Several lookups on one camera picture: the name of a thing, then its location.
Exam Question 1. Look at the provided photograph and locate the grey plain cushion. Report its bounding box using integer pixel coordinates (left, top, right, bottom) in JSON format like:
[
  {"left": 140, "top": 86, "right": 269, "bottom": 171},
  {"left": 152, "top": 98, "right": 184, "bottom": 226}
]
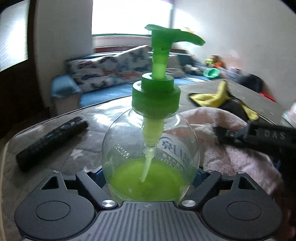
[{"left": 166, "top": 54, "right": 185, "bottom": 78}]

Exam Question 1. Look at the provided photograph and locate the stuffed toy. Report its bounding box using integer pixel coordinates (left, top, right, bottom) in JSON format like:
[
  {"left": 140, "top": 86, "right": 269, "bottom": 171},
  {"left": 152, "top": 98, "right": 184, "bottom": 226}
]
[{"left": 204, "top": 55, "right": 226, "bottom": 68}]

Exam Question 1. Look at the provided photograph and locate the green plastic basin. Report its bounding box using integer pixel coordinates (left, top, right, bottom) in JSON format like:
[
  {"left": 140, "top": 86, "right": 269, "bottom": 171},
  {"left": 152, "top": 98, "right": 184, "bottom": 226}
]
[{"left": 203, "top": 68, "right": 220, "bottom": 79}]

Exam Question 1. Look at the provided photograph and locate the black remote control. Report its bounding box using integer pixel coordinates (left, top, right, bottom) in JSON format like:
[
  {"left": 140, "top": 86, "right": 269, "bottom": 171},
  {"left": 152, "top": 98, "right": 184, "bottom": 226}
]
[{"left": 16, "top": 116, "right": 89, "bottom": 173}]

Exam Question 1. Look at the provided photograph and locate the blue sofa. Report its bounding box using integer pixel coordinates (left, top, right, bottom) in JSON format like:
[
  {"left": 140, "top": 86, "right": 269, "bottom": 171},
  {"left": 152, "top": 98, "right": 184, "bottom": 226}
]
[{"left": 51, "top": 52, "right": 210, "bottom": 115}]

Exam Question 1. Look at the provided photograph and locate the butterfly print cushion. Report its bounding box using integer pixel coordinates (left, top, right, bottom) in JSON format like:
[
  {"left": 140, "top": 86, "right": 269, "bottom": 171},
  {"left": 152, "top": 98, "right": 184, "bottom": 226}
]
[{"left": 66, "top": 45, "right": 152, "bottom": 93}]

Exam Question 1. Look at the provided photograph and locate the yellow black microfiber cloth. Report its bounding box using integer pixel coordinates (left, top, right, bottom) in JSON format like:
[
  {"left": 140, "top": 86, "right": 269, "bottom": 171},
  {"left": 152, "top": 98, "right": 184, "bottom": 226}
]
[{"left": 189, "top": 81, "right": 259, "bottom": 122}]

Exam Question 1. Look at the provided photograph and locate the clear green soap pump bottle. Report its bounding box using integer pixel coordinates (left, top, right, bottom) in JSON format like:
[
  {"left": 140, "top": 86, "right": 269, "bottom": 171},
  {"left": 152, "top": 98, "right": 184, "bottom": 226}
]
[{"left": 102, "top": 24, "right": 205, "bottom": 203}]

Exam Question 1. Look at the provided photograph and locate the pink terry towel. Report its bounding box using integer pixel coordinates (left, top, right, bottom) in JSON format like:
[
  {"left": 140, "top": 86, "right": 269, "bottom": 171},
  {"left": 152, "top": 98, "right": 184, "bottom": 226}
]
[{"left": 181, "top": 107, "right": 283, "bottom": 196}]

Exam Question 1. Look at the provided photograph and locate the window with green frame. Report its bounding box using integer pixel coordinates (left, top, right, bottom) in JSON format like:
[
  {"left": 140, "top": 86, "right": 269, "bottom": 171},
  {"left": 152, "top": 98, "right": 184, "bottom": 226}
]
[{"left": 91, "top": 0, "right": 174, "bottom": 35}]

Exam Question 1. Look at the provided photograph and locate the tissue pack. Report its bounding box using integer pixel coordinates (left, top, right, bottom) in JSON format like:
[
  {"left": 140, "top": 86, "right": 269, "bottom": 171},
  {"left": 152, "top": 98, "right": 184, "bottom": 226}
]
[{"left": 282, "top": 102, "right": 296, "bottom": 128}]

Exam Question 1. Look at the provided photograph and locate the black bag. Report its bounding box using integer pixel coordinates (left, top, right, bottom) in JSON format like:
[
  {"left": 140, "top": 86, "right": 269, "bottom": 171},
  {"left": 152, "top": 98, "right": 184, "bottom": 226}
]
[{"left": 238, "top": 74, "right": 263, "bottom": 93}]

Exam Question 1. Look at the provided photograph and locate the grey quilted table cover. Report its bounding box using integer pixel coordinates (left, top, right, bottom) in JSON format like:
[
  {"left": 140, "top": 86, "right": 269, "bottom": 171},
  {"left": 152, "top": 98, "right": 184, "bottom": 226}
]
[{"left": 0, "top": 79, "right": 296, "bottom": 241}]

